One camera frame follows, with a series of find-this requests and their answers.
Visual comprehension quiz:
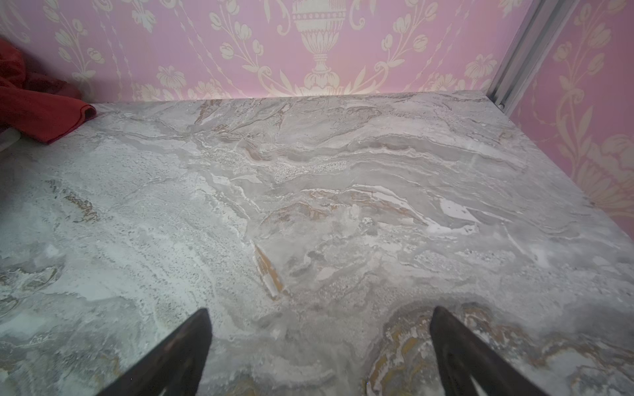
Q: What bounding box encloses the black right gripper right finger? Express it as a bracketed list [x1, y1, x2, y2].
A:
[429, 306, 545, 395]

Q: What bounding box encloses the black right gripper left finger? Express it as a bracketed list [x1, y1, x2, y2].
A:
[98, 309, 213, 396]

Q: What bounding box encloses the bright red cloth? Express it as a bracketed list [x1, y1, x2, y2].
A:
[1, 40, 97, 145]

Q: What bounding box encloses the aluminium corner post right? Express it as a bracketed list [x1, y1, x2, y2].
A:
[486, 0, 578, 116]

